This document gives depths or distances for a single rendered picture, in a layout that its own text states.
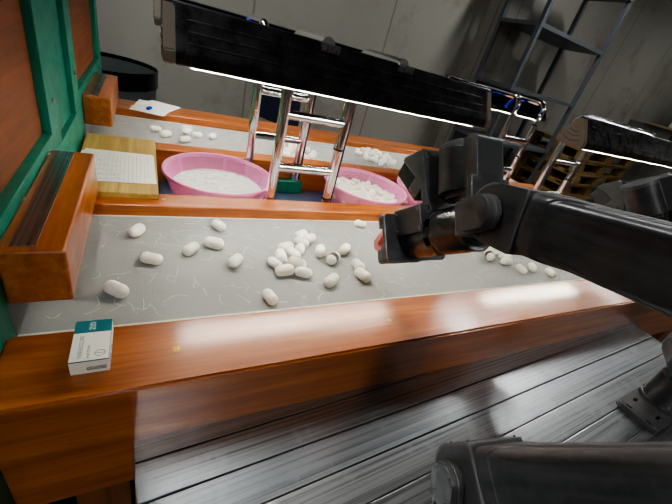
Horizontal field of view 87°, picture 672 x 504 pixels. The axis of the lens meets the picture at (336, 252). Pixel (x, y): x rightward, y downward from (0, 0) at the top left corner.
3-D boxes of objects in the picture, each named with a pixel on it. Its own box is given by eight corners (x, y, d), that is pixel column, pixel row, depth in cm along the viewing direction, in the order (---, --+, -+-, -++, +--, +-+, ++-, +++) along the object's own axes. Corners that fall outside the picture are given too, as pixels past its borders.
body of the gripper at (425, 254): (375, 215, 48) (411, 204, 41) (432, 217, 53) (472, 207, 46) (379, 263, 47) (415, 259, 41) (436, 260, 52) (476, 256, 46)
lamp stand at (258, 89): (300, 193, 114) (333, 37, 92) (237, 189, 105) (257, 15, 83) (283, 170, 128) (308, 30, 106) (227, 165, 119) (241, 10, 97)
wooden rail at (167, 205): (588, 244, 151) (604, 221, 146) (67, 253, 67) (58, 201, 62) (577, 237, 155) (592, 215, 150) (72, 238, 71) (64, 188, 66)
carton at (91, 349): (110, 370, 38) (108, 357, 37) (70, 376, 36) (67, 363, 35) (113, 330, 42) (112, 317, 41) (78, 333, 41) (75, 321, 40)
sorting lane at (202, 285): (676, 274, 126) (681, 269, 125) (20, 349, 42) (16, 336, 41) (598, 231, 148) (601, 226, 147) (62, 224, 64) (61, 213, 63)
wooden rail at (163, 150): (528, 208, 175) (540, 188, 170) (87, 183, 91) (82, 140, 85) (520, 203, 179) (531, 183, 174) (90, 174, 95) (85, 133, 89)
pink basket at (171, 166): (285, 209, 102) (290, 178, 97) (225, 243, 80) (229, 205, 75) (210, 176, 108) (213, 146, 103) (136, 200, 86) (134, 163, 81)
